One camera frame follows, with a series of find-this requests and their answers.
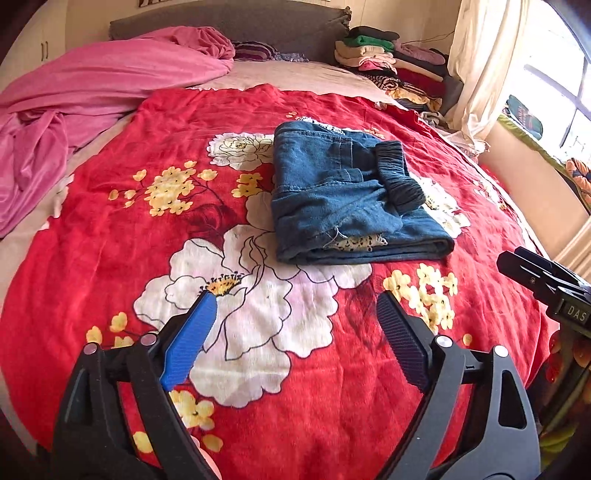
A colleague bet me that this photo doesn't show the denim pants with white lace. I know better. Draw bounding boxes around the denim pants with white lace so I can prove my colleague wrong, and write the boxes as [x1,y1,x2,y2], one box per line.
[270,115,455,266]

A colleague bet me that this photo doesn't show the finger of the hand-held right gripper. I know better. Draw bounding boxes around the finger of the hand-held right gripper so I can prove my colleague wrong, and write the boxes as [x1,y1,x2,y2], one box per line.
[498,247,591,306]

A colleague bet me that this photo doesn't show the orange patterned cloth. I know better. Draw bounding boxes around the orange patterned cloth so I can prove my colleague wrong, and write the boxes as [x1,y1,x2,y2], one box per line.
[564,157,591,195]

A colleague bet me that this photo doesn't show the purple striped pillow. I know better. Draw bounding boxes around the purple striped pillow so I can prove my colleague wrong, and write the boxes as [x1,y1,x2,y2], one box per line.
[231,41,280,62]

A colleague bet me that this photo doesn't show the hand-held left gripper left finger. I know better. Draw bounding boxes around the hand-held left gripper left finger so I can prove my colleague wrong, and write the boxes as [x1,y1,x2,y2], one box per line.
[51,291,222,480]

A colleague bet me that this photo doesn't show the orange floral cloth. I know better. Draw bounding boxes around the orange floral cloth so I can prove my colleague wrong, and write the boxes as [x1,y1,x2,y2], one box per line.
[547,323,591,388]

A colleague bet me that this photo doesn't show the grey headboard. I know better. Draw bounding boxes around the grey headboard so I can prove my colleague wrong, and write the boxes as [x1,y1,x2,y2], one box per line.
[108,2,352,63]

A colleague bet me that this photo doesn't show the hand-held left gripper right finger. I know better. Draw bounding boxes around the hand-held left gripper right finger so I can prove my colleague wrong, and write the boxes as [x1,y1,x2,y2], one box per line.
[378,292,541,480]

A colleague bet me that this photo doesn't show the green cushion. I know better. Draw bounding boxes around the green cushion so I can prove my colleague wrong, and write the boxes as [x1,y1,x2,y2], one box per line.
[498,95,568,160]

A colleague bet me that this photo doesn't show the cream curtain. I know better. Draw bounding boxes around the cream curtain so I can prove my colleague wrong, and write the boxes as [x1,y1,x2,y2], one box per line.
[445,0,532,153]

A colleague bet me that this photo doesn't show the red floral blanket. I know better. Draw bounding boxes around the red floral blanket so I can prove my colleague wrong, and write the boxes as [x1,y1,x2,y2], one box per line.
[0,85,561,469]

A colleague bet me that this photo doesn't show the pink bed sheet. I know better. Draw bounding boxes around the pink bed sheet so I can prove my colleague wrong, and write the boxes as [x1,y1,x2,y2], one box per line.
[0,26,236,238]

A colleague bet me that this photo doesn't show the pile of folded clothes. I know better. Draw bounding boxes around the pile of folded clothes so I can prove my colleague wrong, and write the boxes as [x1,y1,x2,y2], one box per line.
[333,26,465,125]

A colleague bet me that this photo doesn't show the window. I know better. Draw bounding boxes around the window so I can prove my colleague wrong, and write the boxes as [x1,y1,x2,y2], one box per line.
[522,0,591,162]

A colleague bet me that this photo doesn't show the white wardrobe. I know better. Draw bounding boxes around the white wardrobe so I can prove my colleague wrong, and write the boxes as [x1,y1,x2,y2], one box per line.
[0,0,70,75]

